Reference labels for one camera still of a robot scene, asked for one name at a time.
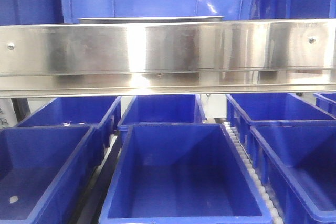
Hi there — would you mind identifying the blue bin back centre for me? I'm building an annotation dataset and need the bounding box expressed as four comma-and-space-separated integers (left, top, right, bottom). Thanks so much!
117, 94, 207, 141

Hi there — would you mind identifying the stainless steel shelf rail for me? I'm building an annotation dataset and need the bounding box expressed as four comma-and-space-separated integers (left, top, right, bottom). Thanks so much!
1, 19, 335, 98

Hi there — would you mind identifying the rail bolt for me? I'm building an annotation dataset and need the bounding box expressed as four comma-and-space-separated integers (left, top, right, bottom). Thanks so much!
308, 36, 316, 44
7, 42, 15, 50

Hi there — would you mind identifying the blue bin lower centre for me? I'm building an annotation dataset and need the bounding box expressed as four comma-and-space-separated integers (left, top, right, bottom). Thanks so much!
99, 124, 272, 223

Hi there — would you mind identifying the roller conveyor track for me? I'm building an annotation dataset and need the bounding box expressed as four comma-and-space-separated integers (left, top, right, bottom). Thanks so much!
223, 122, 284, 224

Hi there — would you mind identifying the silver metal tray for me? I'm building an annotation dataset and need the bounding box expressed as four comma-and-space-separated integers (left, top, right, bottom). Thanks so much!
78, 16, 224, 24

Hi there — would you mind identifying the blue bin lower right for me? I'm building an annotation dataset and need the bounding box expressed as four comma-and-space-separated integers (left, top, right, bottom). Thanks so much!
250, 126, 335, 223

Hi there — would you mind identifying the rail bolt left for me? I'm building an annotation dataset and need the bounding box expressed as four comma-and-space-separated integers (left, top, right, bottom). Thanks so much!
7, 42, 15, 50

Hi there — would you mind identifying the rail bolt right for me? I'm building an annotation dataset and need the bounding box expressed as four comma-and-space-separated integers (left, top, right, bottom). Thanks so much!
308, 36, 316, 44

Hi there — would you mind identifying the blue bin lower left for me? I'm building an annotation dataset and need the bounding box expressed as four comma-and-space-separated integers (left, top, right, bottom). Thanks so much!
1, 127, 97, 223

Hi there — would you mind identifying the blue bin back left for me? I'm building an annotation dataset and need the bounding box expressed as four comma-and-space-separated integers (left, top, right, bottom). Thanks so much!
16, 96, 121, 147

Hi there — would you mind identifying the blue bin back right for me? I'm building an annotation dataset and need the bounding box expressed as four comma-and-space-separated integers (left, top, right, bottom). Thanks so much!
226, 93, 335, 143

